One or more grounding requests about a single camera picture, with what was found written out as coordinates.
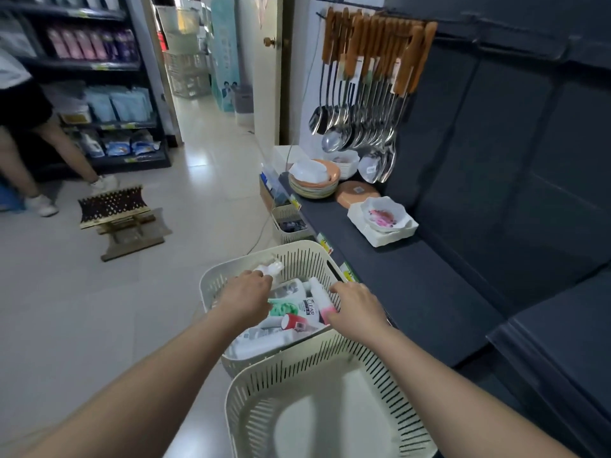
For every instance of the person's left hand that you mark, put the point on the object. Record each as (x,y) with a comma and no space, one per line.
(243,300)

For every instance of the person's right hand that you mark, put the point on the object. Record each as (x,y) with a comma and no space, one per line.
(360,314)

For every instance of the Clear green pump bottle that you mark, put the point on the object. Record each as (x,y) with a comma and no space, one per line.
(286,307)
(269,269)

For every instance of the cream slotted plastic basket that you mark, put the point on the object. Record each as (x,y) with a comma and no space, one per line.
(296,250)
(334,424)

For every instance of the dark grey shelf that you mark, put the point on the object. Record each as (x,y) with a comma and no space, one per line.
(501,162)

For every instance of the person's left forearm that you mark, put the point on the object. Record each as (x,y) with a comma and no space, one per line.
(133,405)

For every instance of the person's right forearm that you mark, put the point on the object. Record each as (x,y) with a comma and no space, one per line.
(468,410)

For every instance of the small cream slotted basket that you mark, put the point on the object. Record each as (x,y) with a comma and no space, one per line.
(286,236)

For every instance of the green yellow price label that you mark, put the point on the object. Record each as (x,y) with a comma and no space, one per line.
(295,203)
(349,272)
(324,243)

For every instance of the white square dish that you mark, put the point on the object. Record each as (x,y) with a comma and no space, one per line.
(382,239)

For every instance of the bunch of dark blue packets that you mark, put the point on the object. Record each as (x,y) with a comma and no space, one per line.
(293,225)

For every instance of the white floral bowl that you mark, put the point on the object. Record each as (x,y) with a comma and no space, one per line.
(384,214)

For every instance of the brown cardboard tray box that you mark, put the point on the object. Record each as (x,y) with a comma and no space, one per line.
(265,195)

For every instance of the clear blue plastic box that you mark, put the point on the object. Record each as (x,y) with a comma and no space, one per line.
(274,185)

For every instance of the orange dome bowl with sticker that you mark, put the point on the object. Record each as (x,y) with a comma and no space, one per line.
(355,193)

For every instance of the stack of orange cream plates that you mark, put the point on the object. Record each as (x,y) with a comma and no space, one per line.
(312,190)

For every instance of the white plastic box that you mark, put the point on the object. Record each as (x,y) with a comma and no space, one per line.
(286,157)

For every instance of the white ribbed scalloped bowl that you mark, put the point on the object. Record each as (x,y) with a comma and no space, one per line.
(346,164)

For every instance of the wooden woven stool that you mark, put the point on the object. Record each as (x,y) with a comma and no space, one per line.
(110,205)

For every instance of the row of hanging steel ladles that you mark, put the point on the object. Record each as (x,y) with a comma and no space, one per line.
(334,133)

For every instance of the row of blue white packs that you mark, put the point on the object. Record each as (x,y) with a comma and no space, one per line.
(117,145)

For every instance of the grey plastic bin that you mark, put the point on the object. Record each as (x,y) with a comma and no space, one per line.
(243,100)

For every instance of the cream wooden door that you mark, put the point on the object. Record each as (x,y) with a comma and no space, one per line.
(265,90)

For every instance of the row of teal refill packs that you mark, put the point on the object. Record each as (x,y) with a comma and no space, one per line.
(119,104)

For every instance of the stack of white plastic crates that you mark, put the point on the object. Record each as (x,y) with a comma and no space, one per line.
(186,66)

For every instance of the blue cardboard display stand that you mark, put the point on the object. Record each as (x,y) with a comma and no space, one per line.
(224,52)

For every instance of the blue plastic stool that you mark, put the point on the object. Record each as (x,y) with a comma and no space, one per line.
(9,200)

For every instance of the brass door knob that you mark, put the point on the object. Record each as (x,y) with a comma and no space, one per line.
(269,42)

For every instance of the black rack with refill packs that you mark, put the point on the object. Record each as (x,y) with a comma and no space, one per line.
(71,64)

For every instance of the pink diamond paper poster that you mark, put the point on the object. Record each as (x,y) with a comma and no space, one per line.
(262,7)

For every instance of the row of pink purple bottles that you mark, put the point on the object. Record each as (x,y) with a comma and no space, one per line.
(86,45)

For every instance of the brown wooden door frame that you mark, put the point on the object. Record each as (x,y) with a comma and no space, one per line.
(286,90)

